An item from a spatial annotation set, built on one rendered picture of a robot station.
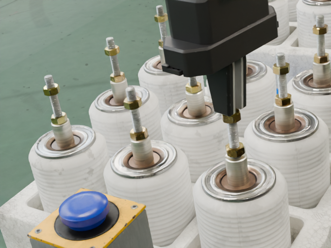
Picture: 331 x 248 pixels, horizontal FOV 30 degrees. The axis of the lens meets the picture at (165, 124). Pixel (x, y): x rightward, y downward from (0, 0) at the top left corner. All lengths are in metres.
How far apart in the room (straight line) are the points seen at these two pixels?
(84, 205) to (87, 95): 1.01
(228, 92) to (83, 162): 0.23
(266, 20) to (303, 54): 0.53
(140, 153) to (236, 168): 0.12
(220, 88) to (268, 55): 0.55
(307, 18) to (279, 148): 0.45
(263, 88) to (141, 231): 0.38
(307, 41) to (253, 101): 0.30
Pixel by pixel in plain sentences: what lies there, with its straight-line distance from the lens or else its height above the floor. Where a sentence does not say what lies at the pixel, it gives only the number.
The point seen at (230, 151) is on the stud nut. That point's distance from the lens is 0.61.
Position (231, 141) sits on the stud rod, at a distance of 0.60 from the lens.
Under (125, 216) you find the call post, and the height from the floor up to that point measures 0.31.
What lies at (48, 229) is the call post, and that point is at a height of 0.31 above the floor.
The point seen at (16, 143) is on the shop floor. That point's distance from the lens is 1.35.
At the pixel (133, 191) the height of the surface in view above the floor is 0.24.
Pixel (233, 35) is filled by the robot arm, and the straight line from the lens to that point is 0.53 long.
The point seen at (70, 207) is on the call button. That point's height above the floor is 0.33.
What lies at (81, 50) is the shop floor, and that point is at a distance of 1.78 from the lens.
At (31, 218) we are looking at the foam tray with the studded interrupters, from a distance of 0.77.
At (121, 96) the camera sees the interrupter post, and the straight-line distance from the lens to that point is 0.82.
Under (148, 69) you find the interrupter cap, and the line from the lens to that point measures 0.91.
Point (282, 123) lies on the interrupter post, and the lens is 0.71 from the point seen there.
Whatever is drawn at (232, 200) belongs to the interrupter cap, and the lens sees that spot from 0.60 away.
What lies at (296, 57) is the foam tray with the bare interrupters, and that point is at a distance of 1.10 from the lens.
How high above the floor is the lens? 0.61
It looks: 28 degrees down
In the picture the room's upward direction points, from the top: 10 degrees counter-clockwise
